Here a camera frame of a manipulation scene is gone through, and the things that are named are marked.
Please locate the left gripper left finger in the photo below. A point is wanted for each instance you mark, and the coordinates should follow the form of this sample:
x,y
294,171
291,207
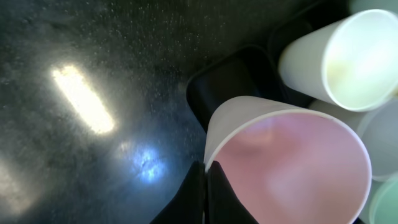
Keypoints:
x,y
186,199

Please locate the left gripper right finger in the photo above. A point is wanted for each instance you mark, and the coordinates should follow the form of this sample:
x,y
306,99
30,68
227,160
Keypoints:
x,y
224,202

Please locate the yellow cup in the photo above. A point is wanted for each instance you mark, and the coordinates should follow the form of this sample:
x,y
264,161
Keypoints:
x,y
289,174

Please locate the black tray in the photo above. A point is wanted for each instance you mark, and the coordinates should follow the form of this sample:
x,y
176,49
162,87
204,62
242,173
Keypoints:
x,y
227,81

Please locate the white cup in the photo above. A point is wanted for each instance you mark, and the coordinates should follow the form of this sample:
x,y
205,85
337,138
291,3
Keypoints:
x,y
311,68

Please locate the green cup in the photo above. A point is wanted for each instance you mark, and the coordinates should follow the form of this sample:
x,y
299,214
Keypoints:
x,y
387,205
373,3

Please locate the grey cup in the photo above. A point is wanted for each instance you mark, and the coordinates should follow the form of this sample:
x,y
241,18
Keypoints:
x,y
382,143

